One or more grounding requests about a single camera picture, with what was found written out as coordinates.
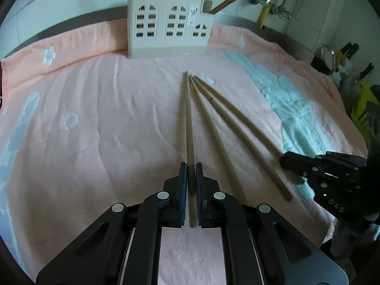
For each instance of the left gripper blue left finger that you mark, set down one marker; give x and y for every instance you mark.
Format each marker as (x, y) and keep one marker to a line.
(122, 246)

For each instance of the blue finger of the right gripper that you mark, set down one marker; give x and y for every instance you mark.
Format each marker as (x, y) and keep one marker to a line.
(298, 164)

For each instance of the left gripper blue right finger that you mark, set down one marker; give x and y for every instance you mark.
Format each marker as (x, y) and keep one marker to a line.
(259, 245)

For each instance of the green dish rack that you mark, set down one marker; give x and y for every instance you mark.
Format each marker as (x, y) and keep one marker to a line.
(358, 113)

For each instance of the pink towel with blue pattern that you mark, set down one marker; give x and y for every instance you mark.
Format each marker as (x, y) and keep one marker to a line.
(83, 126)

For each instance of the metal water valve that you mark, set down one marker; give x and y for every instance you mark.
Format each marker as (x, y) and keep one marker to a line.
(281, 12)

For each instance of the water valve with red cap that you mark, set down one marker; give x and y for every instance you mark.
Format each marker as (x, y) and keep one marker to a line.
(266, 3)

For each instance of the white plastic utensil holder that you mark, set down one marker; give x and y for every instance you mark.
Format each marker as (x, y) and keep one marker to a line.
(167, 28)

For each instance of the black handled knife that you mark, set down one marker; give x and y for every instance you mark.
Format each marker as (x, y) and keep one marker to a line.
(349, 49)

